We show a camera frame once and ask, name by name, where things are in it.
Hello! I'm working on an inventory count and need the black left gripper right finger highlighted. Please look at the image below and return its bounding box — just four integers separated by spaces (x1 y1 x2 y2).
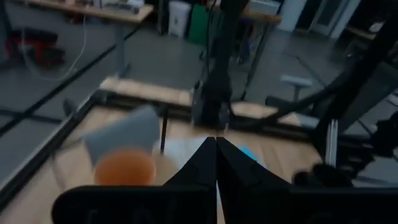
216 136 398 224

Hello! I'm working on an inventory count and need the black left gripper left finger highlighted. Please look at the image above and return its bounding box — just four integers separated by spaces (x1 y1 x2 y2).
51 136 218 224

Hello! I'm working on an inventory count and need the blue mug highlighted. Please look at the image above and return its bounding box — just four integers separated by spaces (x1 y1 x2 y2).
236 144 261 164

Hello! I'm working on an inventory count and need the peach plastic cup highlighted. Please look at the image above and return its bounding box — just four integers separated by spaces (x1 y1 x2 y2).
94 148 157 187

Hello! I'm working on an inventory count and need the grey folded cloth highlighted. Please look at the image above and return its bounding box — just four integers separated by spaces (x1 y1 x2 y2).
82 105 161 166

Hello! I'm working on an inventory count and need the grey metal floor bar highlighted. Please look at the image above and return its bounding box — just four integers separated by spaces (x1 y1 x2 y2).
280 74 313 102

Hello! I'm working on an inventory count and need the green bin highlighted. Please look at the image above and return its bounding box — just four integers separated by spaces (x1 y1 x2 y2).
188 2 218 46

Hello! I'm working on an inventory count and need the white bin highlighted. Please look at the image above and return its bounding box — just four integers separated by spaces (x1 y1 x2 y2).
167 0 192 39

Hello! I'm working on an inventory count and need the wooden background table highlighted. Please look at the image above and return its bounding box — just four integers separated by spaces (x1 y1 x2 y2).
18 0 155 78

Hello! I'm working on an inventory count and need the red cart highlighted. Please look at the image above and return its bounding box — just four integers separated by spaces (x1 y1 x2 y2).
4 27 67 68

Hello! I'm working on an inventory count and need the black metal table frame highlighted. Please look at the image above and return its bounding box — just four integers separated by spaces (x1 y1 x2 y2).
0 18 398 212

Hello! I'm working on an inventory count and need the white floor cable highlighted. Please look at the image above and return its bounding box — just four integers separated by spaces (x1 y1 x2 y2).
20 15 88 82

